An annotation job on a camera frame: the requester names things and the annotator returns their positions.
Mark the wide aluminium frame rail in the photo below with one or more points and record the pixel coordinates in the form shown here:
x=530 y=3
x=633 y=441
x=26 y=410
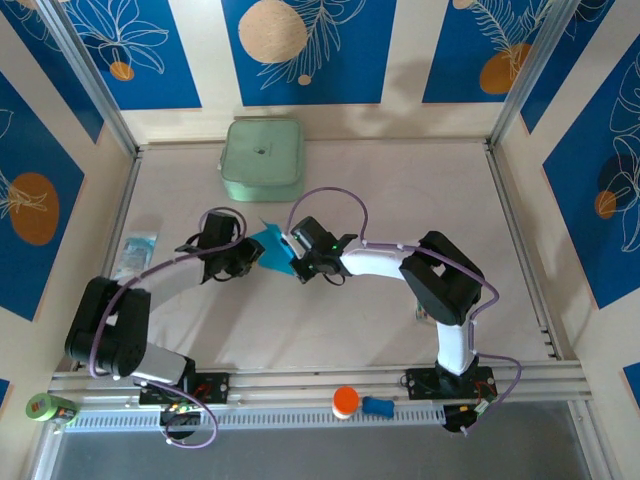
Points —
x=310 y=380

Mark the printed paper card packet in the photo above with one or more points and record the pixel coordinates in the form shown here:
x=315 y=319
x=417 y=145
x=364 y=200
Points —
x=420 y=315

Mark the black controller board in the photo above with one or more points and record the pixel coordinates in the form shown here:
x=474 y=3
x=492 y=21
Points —
x=182 y=424
x=455 y=417

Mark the blue paper sheet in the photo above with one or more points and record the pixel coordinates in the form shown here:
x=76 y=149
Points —
x=272 y=250

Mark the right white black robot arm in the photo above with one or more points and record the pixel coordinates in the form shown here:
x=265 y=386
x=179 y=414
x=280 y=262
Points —
x=375 y=265

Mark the aluminium table side rail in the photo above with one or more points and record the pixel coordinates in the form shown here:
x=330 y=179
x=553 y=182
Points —
x=125 y=200
x=505 y=200

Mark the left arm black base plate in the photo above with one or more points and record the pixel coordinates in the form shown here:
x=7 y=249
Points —
x=215 y=387

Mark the blue floral wall poster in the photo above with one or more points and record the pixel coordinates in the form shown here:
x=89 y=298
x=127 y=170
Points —
x=30 y=150
x=45 y=70
x=590 y=240
x=350 y=75
x=450 y=60
x=165 y=75
x=560 y=75

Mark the aluminium frame post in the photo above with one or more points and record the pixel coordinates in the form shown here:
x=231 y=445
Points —
x=90 y=75
x=530 y=65

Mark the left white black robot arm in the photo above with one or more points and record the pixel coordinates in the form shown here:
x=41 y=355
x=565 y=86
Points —
x=110 y=325

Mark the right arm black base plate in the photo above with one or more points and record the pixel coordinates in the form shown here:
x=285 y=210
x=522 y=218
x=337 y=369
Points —
x=420 y=382

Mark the clear plastic wipes packet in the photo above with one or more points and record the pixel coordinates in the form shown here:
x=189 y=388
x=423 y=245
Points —
x=137 y=250

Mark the pale green zip case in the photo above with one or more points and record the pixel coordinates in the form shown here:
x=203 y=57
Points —
x=262 y=155

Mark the green tape roll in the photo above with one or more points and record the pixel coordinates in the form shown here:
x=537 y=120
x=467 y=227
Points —
x=49 y=403

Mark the small black orange box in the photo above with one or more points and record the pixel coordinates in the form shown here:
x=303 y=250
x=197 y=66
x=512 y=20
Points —
x=66 y=414

